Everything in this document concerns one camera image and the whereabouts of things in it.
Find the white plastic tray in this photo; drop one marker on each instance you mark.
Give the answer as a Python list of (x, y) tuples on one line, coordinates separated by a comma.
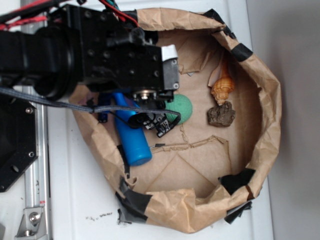
[(84, 207)]

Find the orange conch seashell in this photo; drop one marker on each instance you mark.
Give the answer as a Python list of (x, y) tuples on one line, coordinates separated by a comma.
[(221, 82)]

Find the brown rough rock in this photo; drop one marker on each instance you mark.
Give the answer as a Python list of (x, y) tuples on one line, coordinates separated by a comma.
[(221, 116)]

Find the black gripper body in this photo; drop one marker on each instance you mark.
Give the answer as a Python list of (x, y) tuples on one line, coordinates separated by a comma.
[(126, 63)]

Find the green dimpled ball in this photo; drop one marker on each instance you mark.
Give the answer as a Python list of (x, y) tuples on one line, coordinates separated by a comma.
[(182, 105)]

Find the aluminium extrusion rail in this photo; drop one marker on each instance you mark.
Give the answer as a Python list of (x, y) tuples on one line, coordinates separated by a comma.
[(37, 176)]

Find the metal corner bracket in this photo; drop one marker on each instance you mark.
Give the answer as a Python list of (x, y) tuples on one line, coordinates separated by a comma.
[(33, 225)]

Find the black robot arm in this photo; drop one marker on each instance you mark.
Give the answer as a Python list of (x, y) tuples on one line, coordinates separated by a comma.
[(49, 47)]

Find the black octagonal mount plate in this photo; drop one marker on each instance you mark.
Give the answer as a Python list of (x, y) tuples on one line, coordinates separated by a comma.
[(18, 139)]

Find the brown paper bag basin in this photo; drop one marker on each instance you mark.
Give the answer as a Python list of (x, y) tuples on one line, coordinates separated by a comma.
[(198, 172)]

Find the blue plastic bottle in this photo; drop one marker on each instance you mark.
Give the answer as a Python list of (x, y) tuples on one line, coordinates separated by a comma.
[(133, 140)]

